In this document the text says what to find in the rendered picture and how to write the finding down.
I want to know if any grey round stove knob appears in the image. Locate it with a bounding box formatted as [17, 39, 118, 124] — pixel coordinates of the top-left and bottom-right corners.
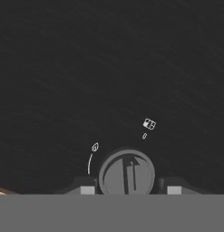
[98, 148, 156, 196]

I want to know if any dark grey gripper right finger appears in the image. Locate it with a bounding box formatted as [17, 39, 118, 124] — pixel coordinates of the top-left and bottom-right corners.
[156, 176, 205, 196]

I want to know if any black stove hob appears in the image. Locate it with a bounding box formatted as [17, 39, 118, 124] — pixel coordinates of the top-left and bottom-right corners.
[0, 0, 224, 196]

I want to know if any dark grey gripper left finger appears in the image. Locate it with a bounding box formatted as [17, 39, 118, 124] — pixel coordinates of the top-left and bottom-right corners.
[55, 176, 99, 196]

